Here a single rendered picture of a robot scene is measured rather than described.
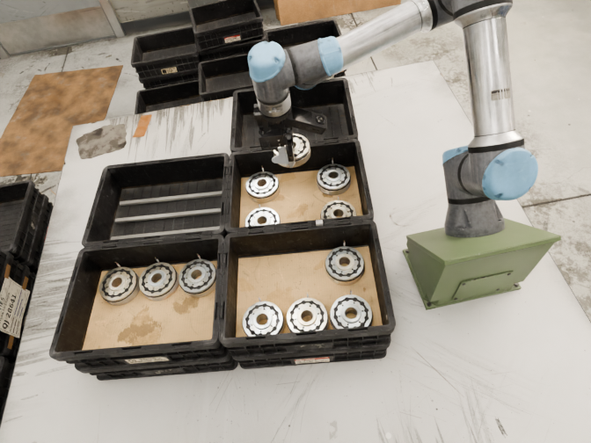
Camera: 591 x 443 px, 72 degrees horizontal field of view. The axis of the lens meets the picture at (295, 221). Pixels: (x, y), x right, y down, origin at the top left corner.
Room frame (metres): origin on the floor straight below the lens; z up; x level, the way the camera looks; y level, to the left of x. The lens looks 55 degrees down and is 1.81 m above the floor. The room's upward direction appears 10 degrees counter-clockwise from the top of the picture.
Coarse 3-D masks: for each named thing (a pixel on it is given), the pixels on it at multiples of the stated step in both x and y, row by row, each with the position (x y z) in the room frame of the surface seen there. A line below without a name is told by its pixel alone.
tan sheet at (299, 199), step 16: (288, 176) 0.87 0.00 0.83; (304, 176) 0.85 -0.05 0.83; (352, 176) 0.82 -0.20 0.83; (288, 192) 0.80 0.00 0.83; (304, 192) 0.79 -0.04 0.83; (320, 192) 0.78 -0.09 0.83; (352, 192) 0.75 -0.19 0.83; (240, 208) 0.77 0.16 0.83; (256, 208) 0.76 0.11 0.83; (272, 208) 0.75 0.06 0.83; (288, 208) 0.74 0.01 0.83; (304, 208) 0.73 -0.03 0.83; (320, 208) 0.72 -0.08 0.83; (240, 224) 0.71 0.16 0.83
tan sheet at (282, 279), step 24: (240, 264) 0.58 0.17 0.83; (264, 264) 0.56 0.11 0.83; (288, 264) 0.55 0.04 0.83; (312, 264) 0.54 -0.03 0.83; (240, 288) 0.50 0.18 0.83; (264, 288) 0.49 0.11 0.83; (288, 288) 0.48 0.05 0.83; (312, 288) 0.46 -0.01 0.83; (336, 288) 0.45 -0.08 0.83; (360, 288) 0.44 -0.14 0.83; (240, 312) 0.43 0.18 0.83; (240, 336) 0.37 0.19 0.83
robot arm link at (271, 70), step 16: (256, 48) 0.75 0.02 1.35; (272, 48) 0.74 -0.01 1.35; (256, 64) 0.71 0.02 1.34; (272, 64) 0.70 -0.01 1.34; (288, 64) 0.72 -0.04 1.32; (256, 80) 0.71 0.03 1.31; (272, 80) 0.71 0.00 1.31; (288, 80) 0.71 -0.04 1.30; (256, 96) 0.74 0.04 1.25; (272, 96) 0.71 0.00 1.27
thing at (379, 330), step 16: (336, 224) 0.58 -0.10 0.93; (352, 224) 0.58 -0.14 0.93; (368, 224) 0.57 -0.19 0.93; (224, 240) 0.60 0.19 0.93; (224, 256) 0.55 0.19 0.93; (224, 272) 0.50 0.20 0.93; (384, 272) 0.42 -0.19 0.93; (224, 288) 0.46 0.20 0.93; (384, 288) 0.39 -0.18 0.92; (224, 304) 0.42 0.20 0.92; (224, 320) 0.38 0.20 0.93; (224, 336) 0.34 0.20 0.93; (256, 336) 0.33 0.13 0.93; (272, 336) 0.32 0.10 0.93; (288, 336) 0.31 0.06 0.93; (304, 336) 0.31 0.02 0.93; (320, 336) 0.30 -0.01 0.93; (336, 336) 0.30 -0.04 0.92; (352, 336) 0.29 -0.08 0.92; (368, 336) 0.29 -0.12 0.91
